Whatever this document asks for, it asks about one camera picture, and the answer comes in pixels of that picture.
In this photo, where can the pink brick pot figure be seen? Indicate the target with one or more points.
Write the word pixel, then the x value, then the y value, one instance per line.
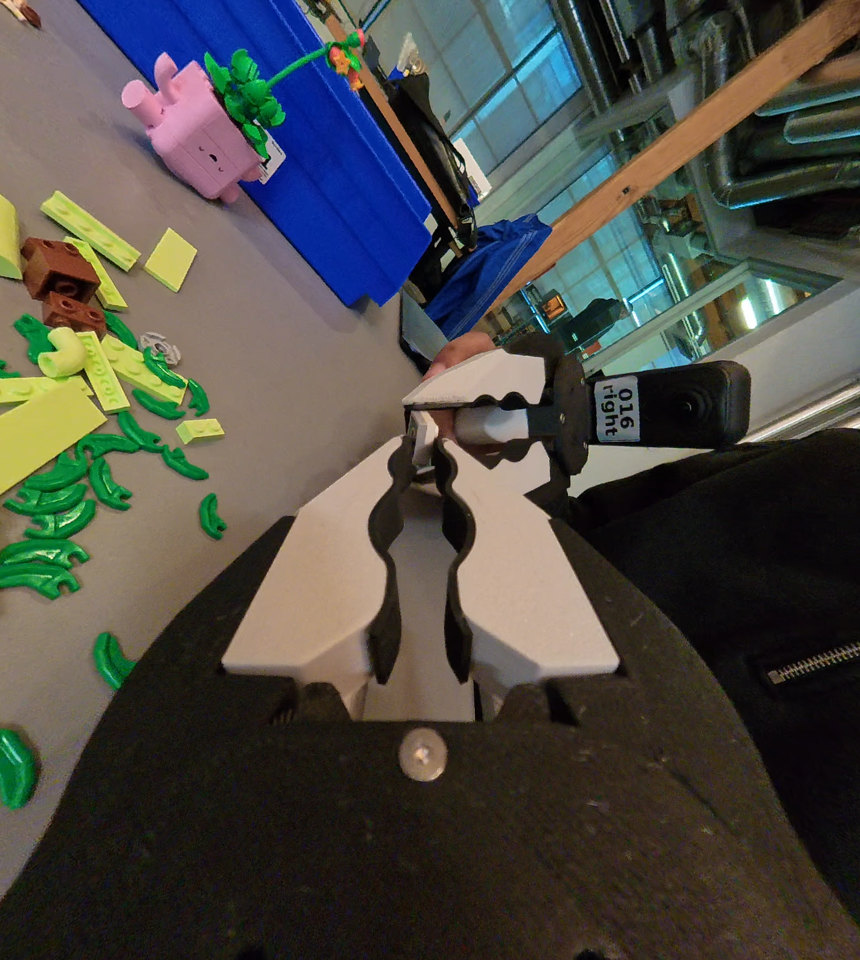
pixel 190 135

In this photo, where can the blue plastic bin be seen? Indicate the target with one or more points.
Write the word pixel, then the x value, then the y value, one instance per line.
pixel 325 165

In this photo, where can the silver ventilation duct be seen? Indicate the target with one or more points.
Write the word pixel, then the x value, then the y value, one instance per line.
pixel 774 150

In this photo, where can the black bag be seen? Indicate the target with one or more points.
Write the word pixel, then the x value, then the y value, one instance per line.
pixel 430 150

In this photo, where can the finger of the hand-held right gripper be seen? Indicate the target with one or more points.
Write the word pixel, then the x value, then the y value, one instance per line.
pixel 490 375
pixel 531 457

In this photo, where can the lime smooth tile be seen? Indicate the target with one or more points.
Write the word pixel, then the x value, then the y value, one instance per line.
pixel 171 259

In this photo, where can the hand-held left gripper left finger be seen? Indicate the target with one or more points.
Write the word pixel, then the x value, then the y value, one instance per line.
pixel 302 600

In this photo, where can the wooden post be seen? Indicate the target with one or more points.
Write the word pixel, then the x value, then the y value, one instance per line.
pixel 699 120

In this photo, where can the small orange brick piece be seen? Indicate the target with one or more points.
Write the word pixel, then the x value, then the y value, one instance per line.
pixel 21 9

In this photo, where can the pile of mixed toy bricks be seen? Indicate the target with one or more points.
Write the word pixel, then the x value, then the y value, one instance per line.
pixel 25 435

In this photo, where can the small lime plate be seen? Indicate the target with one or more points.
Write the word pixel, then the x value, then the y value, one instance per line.
pixel 200 430

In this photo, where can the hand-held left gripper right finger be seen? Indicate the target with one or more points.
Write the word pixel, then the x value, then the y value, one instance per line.
pixel 542 600

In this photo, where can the blue jacket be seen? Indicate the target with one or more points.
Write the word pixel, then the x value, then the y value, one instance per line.
pixel 490 262

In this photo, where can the person's right hand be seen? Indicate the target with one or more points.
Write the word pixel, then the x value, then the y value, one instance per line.
pixel 463 346

